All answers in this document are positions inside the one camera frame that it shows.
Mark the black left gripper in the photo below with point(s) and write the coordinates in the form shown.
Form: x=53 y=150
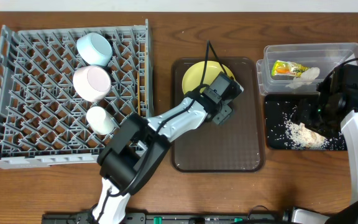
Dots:
x=224 y=114

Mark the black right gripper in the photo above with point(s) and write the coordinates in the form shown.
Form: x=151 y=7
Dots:
x=306 y=112

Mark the yellow plate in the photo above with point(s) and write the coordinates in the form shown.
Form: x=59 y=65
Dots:
x=193 y=75

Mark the white tissue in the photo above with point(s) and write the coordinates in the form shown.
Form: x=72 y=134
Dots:
x=306 y=78

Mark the yellow snack wrapper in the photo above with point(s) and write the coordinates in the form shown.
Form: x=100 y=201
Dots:
x=291 y=69

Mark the rice and food scraps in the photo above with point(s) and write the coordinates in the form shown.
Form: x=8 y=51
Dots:
x=303 y=137

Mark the small light green cup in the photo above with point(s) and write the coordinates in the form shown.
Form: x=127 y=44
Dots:
x=100 y=120

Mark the white pink-rimmed bowl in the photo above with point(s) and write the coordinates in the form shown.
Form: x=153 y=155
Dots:
x=92 y=83

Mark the light blue bowl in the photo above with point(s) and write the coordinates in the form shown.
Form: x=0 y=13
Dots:
x=94 y=49

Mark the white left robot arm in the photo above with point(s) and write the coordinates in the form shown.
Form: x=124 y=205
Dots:
x=136 y=150

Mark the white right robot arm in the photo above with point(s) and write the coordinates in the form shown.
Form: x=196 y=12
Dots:
x=349 y=129

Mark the clear plastic waste bin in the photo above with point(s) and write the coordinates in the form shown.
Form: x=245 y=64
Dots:
x=325 y=56

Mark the black waste tray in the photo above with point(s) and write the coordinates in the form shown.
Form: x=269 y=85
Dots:
x=278 y=124

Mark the grey plastic dishwasher rack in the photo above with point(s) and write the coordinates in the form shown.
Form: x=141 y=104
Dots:
x=42 y=118

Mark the dark brown serving tray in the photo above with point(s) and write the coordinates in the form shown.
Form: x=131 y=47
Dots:
x=235 y=146

